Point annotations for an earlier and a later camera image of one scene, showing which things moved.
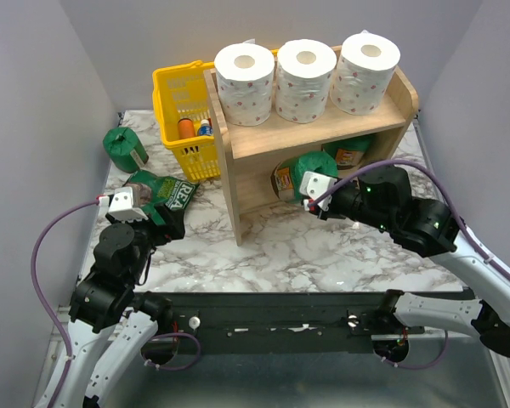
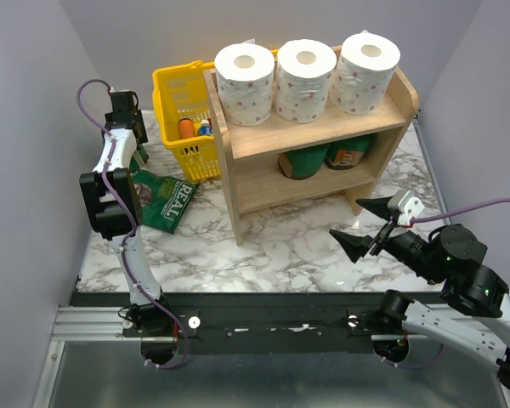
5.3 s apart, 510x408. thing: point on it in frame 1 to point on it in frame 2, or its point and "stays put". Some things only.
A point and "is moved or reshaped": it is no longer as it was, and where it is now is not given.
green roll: [286, 174] is moved or reshaped
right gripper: [331, 212] to [356, 245]
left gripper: [174, 228] to [138, 119]
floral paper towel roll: [364, 74] stays put
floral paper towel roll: [245, 74] stays put
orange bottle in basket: [186, 129] stays put
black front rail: [302, 322] stays put
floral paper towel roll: [303, 80] stays put
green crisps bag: [150, 190] stays put
